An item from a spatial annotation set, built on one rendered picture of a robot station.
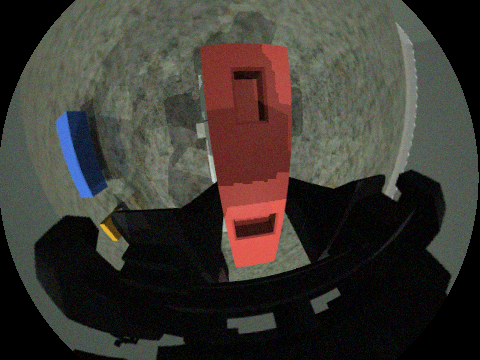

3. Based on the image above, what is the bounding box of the white flat cradle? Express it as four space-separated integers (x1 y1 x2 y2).
197 69 228 232

